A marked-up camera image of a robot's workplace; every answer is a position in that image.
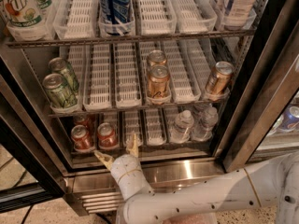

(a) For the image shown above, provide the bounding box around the top wire shelf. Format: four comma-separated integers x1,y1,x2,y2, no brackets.
5,29,255,49

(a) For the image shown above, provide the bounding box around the clear water bottle left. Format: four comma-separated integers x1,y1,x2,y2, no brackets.
170,110,194,144

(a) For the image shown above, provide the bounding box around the wire shelf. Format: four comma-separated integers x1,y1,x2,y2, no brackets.
5,29,255,49
48,99,227,118

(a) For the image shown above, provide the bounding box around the black cable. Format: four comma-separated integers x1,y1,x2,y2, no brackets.
20,204,36,224

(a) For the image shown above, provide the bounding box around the gold can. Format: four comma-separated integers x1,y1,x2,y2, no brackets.
148,65,170,99
205,62,235,95
147,49,167,66

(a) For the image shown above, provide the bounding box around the gold can rear middle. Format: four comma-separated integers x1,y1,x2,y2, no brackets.
147,49,167,66

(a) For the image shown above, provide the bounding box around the closed glass fridge door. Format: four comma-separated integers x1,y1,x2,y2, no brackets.
223,23,299,172

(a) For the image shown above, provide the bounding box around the gold can right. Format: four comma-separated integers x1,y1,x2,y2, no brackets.
205,62,235,95

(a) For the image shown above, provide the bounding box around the red coke can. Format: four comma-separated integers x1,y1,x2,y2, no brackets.
73,115,93,133
97,122,119,150
71,125,95,153

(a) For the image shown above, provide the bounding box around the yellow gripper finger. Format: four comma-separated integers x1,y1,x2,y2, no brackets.
126,133,139,158
94,150,114,170

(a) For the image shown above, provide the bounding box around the blue can behind glass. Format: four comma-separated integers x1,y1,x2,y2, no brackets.
278,105,299,133

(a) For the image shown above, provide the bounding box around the white labelled bottle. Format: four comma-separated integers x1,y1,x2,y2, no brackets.
223,0,255,30

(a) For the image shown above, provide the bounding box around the green can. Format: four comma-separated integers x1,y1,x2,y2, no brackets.
42,73,78,108
49,57,79,94

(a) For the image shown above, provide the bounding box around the clear water bottle right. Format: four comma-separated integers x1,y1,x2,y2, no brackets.
192,106,219,142

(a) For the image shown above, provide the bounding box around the green can rear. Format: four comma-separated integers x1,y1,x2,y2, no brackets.
49,57,79,94

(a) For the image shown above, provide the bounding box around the gold can front middle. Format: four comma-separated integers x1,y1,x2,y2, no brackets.
148,65,170,99

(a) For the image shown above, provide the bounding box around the clear water bottle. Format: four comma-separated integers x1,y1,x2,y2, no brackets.
192,106,219,142
170,110,194,144

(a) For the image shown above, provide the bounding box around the middle wire shelf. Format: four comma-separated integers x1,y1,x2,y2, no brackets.
48,99,227,118

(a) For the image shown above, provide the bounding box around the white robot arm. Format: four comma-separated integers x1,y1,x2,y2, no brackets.
94,138,299,224

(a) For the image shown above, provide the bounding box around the open fridge door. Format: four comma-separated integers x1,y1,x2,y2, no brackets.
0,50,67,212

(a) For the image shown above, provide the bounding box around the blue pepsi bottle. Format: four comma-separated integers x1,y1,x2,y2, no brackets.
99,0,133,35

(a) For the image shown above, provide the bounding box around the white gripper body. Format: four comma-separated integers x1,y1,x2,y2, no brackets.
110,154,143,185

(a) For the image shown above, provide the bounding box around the green can front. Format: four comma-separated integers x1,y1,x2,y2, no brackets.
42,73,78,108

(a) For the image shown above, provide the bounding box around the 7up bottle front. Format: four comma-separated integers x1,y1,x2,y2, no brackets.
1,0,43,28

